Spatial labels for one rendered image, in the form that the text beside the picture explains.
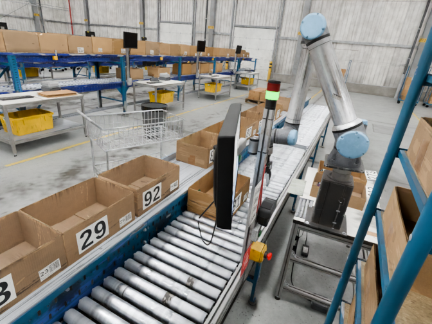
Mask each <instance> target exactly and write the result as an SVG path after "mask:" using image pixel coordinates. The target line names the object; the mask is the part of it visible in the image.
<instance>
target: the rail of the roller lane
mask: <svg viewBox="0 0 432 324"><path fill-rule="evenodd" d="M330 117H331V115H330V113H329V115H328V116H327V118H326V120H325V121H324V123H323V125H322V126H321V128H320V130H319V131H318V133H317V135H316V137H315V138H314V140H313V141H312V143H311V144H310V147H309V148H308V150H307V151H306V153H305V157H303V158H302V160H301V161H300V164H299V165H298V167H297V168H296V170H295V171H294V174H293V175H292V177H291V178H290V180H289V182H288V183H287V185H286V187H285V188H284V190H283V192H282V193H281V195H280V196H279V198H278V200H277V202H276V208H275V210H274V212H273V214H272V216H271V218H270V221H269V223H268V225H267V227H265V226H262V228H261V231H262V233H261V236H260V237H259V238H258V239H257V241H259V242H261V240H262V239H263V241H262V243H264V240H265V239H266V237H267V235H268V233H269V231H270V229H271V228H272V226H273V224H274V222H275V220H276V218H277V216H278V214H279V213H280V210H281V209H282V207H283V205H284V203H285V201H286V200H287V198H288V196H289V194H290V193H287V191H288V189H289V186H290V184H291V181H292V179H293V178H296V179H297V178H298V177H299V175H300V174H301V172H302V170H303V168H304V166H305V164H306V162H307V160H308V158H309V156H310V155H311V153H312V151H313V149H314V147H315V146H316V144H317V142H318V140H319V138H320V136H321V134H322V131H323V129H324V128H325V127H326V126H325V125H327V123H328V121H329V119H330ZM303 159H304V160H303ZM241 269H242V264H241V263H240V264H239V265H238V267H237V269H236V270H235V272H234V273H233V276H232V277H231V279H230V280H229V282H228V284H227V286H226V287H225V289H224V290H223V292H222V294H221V296H220V297H219V299H218V300H217V303H216V304H215V306H214V307H213V309H212V310H211V312H210V314H209V316H208V317H207V319H206V321H205V322H204V324H220V323H221V321H222V319H223V317H224V315H225V313H226V311H227V310H228V308H229V306H230V304H231V302H232V301H233V299H234V297H235V295H236V293H237V291H238V289H239V287H240V285H241V283H242V281H243V277H244V272H243V274H242V276H241V278H240V274H241Z"/></svg>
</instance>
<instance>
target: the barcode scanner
mask: <svg viewBox="0 0 432 324"><path fill-rule="evenodd" d="M276 202H277V201H276V200H275V199H271V198H268V197H266V198H265V199H264V200H263V201H262V204H261V206H260V207H259V209H258V216H260V217H263V218H265V219H264V224H261V223H259V224H260V225H262V226H265V227H267V225H268V223H269V221H270V218H271V216H272V214H273V212H274V210H275V208H276Z"/></svg>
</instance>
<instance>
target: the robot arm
mask: <svg viewBox="0 0 432 324"><path fill-rule="evenodd" d="M300 33H301V35H302V38H301V46H302V52H301V57H300V62H299V65H298V70H297V74H296V78H295V81H294V87H293V90H292V95H291V100H290V104H289V108H288V111H287V117H286V119H285V123H284V126H283V129H275V126H273V129H272V134H271V141H270V145H269V152H268V157H267V163H266V168H265V173H267V174H266V175H265V178H266V186H267V187H268V185H269V183H270V180H271V169H272V163H273V162H272V161H270V156H271V154H272V153H273V144H281V145H290V146H291V145H295V144H296V142H297V139H298V131H299V126H300V120H301V117H302V112H303V108H304V105H305V101H306V97H307V93H308V90H309V85H310V82H311V78H312V73H313V70H314V69H315V71H316V74H317V77H318V80H319V83H320V86H321V89H322V91H323V95H324V97H325V100H326V103H327V106H328V109H329V112H330V115H331V117H332V121H333V123H334V126H333V128H332V133H333V135H334V139H335V142H334V147H333V149H332V151H331V152H330V154H329V155H328V158H327V161H328V162H329V163H331V164H333V165H336V166H339V167H343V168H359V167H360V166H361V164H362V160H361V156H363V155H364V154H365V153H366V152H367V150H368V148H369V145H370V141H369V139H368V136H367V134H366V128H367V126H368V121H367V120H364V119H360V118H357V117H356V114H355V111H354V108H353V105H352V102H351V99H350V95H349V93H348V89H347V86H346V84H345V80H344V78H343V74H342V72H341V68H340V66H339V62H338V58H337V56H336V52H335V50H334V47H333V44H332V41H331V38H330V32H329V29H328V26H327V22H326V18H325V17H324V16H323V15H322V14H320V13H316V12H314V13H310V14H309V15H307V16H306V17H305V18H304V19H303V21H302V22H301V25H300ZM270 166H271V168H270Z"/></svg>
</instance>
